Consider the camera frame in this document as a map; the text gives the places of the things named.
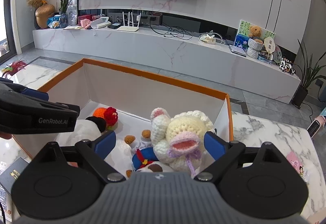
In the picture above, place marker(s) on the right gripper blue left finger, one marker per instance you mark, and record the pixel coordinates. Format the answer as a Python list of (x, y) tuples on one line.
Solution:
[(92, 157)]

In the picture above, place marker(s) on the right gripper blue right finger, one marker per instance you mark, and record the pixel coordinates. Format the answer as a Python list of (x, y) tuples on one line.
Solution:
[(225, 155)]

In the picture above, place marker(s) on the white plush penguin toy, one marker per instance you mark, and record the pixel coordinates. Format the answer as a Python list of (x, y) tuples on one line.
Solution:
[(92, 128)]

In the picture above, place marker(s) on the cream crochet sheep doll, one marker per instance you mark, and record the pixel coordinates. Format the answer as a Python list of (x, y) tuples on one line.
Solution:
[(178, 141)]

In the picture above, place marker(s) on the sailor dog plush toy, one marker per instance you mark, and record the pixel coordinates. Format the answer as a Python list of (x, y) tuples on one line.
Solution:
[(143, 156)]

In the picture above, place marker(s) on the dark grey gift box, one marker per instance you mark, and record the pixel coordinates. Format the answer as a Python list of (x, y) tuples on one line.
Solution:
[(11, 174)]

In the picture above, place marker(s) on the person left hand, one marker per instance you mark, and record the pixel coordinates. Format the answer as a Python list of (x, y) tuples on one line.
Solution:
[(5, 136)]

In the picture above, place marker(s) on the orange red crochet toy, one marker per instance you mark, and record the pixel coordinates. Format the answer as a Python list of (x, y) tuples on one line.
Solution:
[(110, 115)]

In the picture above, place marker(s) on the red feather decoration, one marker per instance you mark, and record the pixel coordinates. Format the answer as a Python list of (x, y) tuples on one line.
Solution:
[(13, 68)]

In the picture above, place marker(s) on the large orange cardboard box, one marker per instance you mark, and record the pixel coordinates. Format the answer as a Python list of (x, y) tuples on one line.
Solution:
[(134, 94)]

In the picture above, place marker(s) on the white marble tv cabinet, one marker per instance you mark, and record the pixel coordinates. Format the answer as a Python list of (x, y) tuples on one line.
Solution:
[(212, 62)]

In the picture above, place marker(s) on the pink small heater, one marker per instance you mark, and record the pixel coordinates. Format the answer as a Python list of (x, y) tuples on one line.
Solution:
[(316, 125)]

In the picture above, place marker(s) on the cow figurine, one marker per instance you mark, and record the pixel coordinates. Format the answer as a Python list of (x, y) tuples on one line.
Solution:
[(287, 66)]

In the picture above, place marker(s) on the white woven baskets stack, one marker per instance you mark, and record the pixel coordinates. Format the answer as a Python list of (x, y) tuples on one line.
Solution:
[(254, 48)]

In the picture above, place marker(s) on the golden vase with dried flowers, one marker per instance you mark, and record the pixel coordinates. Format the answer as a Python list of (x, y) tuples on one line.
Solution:
[(43, 11)]

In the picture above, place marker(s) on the potted plant right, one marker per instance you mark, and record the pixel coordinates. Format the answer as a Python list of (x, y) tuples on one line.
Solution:
[(309, 72)]

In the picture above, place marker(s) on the white power strip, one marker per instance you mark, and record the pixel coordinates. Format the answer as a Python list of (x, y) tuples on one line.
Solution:
[(211, 38)]

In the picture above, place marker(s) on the round paper fan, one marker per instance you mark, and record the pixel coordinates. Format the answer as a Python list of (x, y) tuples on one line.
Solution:
[(269, 46)]

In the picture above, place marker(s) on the painted flower picture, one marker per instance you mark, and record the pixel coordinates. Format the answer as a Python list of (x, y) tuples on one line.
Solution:
[(242, 36)]

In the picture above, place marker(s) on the brown teddy bear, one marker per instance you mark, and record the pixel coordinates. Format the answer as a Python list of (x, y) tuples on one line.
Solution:
[(255, 33)]

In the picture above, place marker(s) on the white wifi router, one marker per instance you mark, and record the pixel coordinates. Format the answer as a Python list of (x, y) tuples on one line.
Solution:
[(129, 25)]

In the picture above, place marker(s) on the pink keychain card package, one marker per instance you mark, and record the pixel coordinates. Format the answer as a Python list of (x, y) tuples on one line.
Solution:
[(298, 166)]

